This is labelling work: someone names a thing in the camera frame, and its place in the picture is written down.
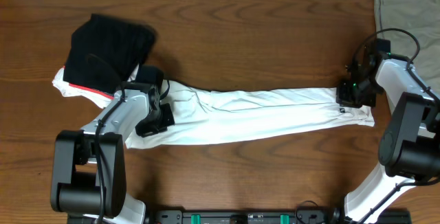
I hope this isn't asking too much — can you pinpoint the olive grey garment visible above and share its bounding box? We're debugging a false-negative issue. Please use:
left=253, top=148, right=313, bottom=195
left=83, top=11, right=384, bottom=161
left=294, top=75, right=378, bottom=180
left=374, top=0, right=439, bottom=93

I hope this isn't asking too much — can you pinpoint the black folded garment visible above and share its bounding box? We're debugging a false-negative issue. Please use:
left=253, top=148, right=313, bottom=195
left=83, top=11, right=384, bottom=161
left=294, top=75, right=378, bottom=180
left=63, top=14, right=156, bottom=93

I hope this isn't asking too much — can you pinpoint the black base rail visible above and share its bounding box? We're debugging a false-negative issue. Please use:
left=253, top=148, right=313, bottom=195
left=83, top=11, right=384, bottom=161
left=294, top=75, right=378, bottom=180
left=67, top=208, right=413, bottom=224

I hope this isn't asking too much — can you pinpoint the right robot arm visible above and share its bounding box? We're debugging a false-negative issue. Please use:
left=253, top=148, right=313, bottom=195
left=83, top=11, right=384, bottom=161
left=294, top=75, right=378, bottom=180
left=329, top=37, right=439, bottom=223

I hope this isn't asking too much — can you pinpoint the white printed t-shirt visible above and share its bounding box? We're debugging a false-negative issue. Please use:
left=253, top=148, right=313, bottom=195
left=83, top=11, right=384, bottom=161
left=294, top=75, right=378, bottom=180
left=125, top=81, right=375, bottom=149

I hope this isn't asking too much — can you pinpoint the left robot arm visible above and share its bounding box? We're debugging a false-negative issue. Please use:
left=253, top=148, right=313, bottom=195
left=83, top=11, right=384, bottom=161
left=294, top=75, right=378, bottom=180
left=50, top=66, right=175, bottom=223

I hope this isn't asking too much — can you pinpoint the white folded garment red trim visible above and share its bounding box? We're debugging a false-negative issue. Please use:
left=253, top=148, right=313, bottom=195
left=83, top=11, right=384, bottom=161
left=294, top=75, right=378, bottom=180
left=51, top=64, right=140, bottom=109

